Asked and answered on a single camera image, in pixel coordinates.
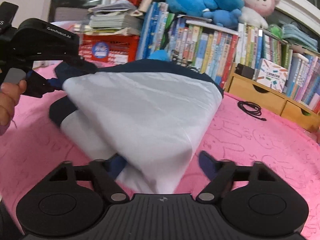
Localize miniature bicycle model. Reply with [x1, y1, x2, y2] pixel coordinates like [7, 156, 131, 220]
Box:
[171, 54, 200, 73]

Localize stack of papers and books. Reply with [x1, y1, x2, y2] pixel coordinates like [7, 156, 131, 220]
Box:
[73, 0, 142, 36]

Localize row of upright books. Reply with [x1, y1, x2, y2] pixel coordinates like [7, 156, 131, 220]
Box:
[136, 2, 319, 113]

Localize red plastic crate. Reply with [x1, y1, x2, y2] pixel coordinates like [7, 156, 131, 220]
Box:
[77, 0, 142, 64]

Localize blue plush ball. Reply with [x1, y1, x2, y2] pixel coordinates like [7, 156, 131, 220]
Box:
[148, 50, 170, 62]

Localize blue plush toy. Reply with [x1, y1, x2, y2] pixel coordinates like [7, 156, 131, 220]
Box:
[165, 0, 245, 29]

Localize navy and white jacket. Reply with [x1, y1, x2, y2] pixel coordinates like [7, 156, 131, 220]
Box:
[49, 60, 223, 193]

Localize folded teal towels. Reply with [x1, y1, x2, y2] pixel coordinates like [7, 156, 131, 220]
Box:
[281, 24, 318, 51]

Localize small black box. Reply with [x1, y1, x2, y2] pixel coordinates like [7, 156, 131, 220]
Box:
[235, 63, 254, 80]

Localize green round toy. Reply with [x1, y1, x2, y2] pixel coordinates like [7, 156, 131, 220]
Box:
[268, 24, 283, 39]

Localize black coiled cable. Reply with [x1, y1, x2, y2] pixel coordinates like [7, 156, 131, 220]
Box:
[236, 101, 267, 121]

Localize left hand pink sleeve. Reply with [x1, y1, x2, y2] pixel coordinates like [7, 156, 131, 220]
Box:
[0, 80, 27, 135]

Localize pink bunny plush toy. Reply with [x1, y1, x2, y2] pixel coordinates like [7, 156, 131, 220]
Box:
[239, 0, 280, 29]

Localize white label printer box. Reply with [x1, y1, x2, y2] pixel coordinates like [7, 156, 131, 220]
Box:
[255, 59, 288, 93]

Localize wooden drawer organizer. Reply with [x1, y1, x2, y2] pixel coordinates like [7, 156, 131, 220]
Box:
[226, 63, 319, 132]

